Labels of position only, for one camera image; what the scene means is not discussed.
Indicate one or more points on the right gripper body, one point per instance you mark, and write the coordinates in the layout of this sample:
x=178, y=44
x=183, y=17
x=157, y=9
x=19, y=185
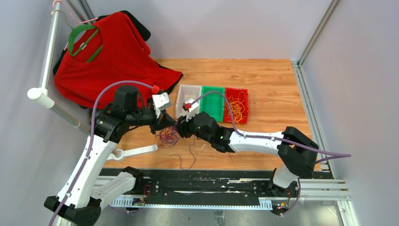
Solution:
x=188, y=128

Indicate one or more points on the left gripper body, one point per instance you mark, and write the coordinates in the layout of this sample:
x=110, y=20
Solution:
x=156, y=126

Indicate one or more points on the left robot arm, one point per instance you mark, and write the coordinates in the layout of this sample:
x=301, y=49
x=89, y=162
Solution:
x=78, y=201

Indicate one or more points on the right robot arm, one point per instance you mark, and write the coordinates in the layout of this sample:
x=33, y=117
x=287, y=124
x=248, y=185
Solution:
x=294, y=148

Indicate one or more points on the white plastic bin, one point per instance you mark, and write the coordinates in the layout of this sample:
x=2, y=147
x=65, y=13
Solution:
x=185, y=92

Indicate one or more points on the green plastic bin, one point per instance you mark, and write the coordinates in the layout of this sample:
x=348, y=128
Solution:
x=213, y=104

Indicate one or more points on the red plastic bin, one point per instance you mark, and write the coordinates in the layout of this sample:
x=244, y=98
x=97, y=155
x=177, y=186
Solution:
x=238, y=100

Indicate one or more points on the red t-shirt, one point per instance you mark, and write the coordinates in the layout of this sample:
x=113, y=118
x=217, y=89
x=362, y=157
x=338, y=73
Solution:
x=93, y=62

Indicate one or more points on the white clothes rack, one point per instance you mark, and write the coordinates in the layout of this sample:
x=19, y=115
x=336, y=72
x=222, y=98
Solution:
x=40, y=93

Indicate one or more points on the pink clothes hanger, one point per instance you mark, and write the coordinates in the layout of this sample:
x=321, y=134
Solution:
x=67, y=11

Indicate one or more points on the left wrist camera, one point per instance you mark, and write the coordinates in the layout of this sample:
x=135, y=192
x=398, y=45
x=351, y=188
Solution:
x=161, y=102

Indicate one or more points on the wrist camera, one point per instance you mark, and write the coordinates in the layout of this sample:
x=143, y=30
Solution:
x=161, y=102
x=191, y=107

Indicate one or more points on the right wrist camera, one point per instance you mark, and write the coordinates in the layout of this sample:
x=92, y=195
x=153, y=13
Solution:
x=191, y=107

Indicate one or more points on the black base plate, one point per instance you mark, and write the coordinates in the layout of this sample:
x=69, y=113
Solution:
x=206, y=187

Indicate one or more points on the aluminium frame rail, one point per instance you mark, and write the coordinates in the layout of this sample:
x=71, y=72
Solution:
x=330, y=189

